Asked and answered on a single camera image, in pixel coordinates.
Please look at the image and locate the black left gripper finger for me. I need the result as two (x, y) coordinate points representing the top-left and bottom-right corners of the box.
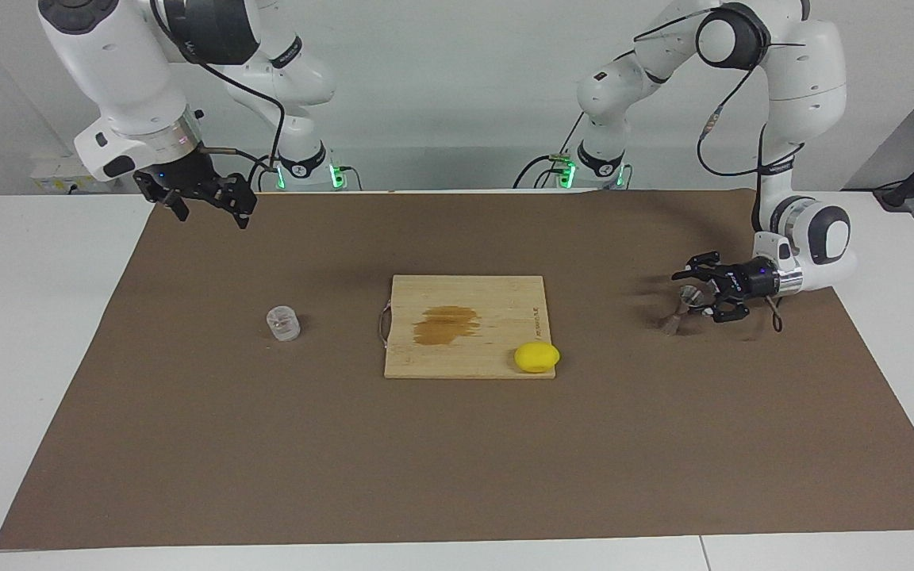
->
(671, 252), (724, 282)
(695, 293), (750, 324)

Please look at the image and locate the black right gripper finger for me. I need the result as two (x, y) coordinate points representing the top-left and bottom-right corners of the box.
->
(205, 171), (259, 229)
(133, 169), (190, 223)

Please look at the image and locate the steel double jigger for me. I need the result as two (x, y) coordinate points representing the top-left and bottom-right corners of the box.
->
(658, 286), (705, 335)

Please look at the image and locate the small clear plastic cup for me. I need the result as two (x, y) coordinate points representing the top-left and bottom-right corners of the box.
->
(266, 305), (301, 343)

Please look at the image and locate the white power strip box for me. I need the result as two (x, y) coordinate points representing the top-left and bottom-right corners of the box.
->
(31, 155), (121, 194)

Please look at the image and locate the yellow lemon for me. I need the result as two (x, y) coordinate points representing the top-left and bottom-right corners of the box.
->
(514, 342), (561, 374)

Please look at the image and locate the bamboo cutting board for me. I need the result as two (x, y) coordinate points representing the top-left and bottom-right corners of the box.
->
(378, 274), (558, 380)

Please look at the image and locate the brown table mat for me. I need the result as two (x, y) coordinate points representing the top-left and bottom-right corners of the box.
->
(0, 189), (914, 550)

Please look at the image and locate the black right base cable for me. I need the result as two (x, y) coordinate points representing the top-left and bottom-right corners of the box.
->
(246, 153), (277, 193)

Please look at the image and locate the black base cable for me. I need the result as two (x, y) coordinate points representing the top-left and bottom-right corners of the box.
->
(513, 113), (589, 190)
(246, 153), (277, 193)

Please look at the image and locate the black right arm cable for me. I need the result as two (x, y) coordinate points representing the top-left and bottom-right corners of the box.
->
(152, 0), (291, 191)

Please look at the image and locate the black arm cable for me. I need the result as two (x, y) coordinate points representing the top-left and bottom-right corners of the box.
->
(152, 0), (291, 191)
(633, 6), (808, 334)

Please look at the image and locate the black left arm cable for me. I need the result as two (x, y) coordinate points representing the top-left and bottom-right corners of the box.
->
(633, 6), (808, 334)

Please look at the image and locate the black left base cable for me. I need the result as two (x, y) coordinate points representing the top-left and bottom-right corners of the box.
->
(513, 113), (589, 190)

